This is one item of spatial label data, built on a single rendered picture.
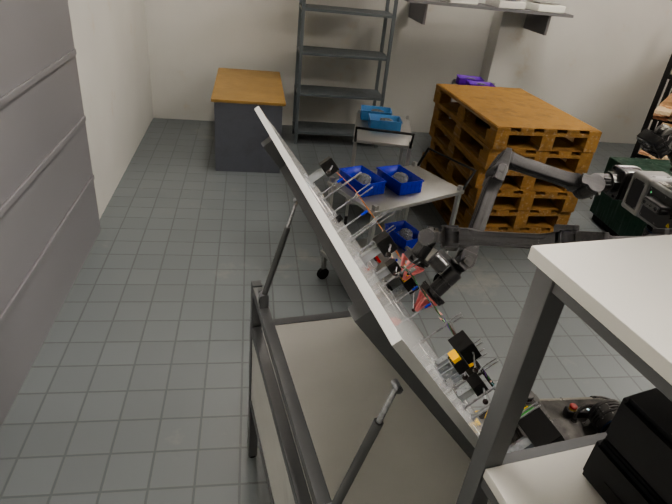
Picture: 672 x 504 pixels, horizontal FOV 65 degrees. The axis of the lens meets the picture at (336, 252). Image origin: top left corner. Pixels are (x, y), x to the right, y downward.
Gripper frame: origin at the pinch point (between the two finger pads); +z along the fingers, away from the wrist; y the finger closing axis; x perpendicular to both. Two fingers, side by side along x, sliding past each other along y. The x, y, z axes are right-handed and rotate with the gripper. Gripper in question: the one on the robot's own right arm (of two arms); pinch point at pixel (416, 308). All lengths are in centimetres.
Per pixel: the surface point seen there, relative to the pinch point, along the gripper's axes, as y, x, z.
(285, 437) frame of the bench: 29, -18, 55
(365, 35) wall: -530, 23, -143
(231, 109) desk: -381, -51, 27
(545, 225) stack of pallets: -233, 194, -104
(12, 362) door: -92, -78, 171
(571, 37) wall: -511, 215, -341
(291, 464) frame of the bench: 39, -17, 56
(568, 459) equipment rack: 102, -29, -11
